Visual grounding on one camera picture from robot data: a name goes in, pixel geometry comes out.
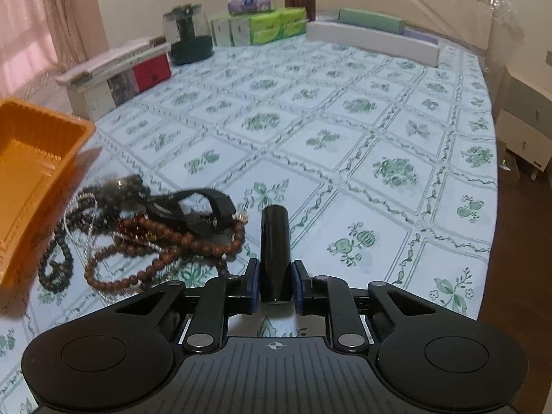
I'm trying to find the black cylinder tube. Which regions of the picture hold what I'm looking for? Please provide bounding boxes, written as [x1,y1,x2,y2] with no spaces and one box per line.
[259,205,293,304]

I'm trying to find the brown wooden bead necklace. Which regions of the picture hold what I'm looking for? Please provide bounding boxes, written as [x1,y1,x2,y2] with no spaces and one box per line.
[84,216,246,292]

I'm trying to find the black wrist watch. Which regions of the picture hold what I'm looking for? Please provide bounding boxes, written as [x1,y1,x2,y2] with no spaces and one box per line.
[143,188,237,237]

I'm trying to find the dark red bead bracelet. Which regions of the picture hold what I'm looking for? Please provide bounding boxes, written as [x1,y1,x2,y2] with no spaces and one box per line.
[112,216,161,247]

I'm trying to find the dark chunky bead bracelet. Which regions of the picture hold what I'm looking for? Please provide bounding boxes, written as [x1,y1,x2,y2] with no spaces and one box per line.
[96,174,153,210]

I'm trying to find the white pearl necklace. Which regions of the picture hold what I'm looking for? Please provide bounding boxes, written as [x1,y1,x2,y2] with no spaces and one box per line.
[61,190,109,260]

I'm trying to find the orange plastic tray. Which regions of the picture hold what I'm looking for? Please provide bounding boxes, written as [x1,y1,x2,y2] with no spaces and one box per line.
[1,98,96,292]

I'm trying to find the green floral bed sheet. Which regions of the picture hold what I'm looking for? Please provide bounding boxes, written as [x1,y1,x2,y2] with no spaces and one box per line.
[0,33,500,414]

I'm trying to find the stack of books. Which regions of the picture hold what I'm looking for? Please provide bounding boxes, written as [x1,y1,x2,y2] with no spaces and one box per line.
[56,37,171,121]

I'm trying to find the green tissue pack bundle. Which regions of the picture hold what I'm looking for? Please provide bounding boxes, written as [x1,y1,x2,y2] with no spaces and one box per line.
[209,8,309,47]

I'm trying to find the long white flat box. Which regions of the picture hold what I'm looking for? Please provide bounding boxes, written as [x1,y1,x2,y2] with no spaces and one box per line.
[306,21,440,67]

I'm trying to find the white bedside cabinet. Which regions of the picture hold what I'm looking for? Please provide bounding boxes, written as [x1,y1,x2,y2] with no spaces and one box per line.
[493,66,551,181]

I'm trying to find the glass jar dark green base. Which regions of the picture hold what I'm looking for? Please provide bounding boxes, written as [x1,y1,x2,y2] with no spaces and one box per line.
[163,4,213,66]

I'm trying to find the long green box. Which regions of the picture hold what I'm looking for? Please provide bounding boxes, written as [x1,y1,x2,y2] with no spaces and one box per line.
[338,9,405,35]

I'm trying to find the purple white tissue pack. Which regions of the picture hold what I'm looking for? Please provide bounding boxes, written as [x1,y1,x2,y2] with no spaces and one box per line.
[226,0,276,15]

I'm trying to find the pink curtain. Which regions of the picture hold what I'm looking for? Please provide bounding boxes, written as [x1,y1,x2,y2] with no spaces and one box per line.
[1,0,108,97]

